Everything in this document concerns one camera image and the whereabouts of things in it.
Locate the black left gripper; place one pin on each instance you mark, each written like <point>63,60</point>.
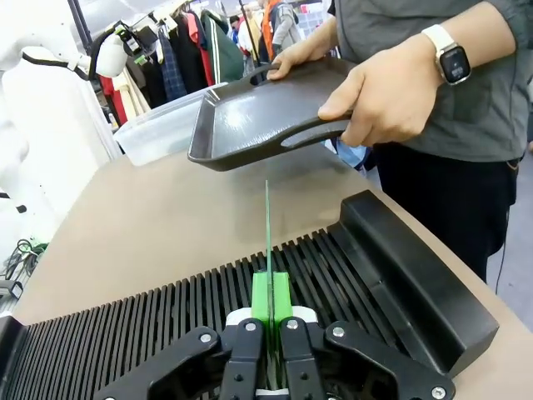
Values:
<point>139,39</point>

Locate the green-tipped right gripper left finger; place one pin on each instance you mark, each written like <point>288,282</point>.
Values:
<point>245,350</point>

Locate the green-tipped right gripper right finger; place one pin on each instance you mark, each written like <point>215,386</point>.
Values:
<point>300,350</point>

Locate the dark green PCB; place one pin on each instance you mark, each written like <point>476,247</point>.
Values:
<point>268,233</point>

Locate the black plastic tray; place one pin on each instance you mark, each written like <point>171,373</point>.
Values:
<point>258,121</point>

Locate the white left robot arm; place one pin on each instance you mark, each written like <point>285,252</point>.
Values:
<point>46,116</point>

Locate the person's left forearm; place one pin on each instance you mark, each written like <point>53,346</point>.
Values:
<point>479,33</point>

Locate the person's right hand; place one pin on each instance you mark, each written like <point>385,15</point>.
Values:
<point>300,58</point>

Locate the person's left hand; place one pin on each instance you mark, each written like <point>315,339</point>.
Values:
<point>383,104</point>

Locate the navy plaid garment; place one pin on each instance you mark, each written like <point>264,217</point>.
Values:
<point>172,62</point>

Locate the green hooded jacket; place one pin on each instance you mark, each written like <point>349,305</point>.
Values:
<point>222,46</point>

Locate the clear plastic box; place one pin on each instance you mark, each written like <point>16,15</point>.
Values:
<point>158,129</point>

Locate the black slotted PCB rack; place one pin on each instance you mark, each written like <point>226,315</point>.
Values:
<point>366,266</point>

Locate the person in orange shirt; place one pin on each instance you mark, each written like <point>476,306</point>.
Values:
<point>279,29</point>

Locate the person in grey jacket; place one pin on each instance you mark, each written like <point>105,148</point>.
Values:
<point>470,125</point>

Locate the white wrist watch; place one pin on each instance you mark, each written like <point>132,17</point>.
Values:
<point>447,54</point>

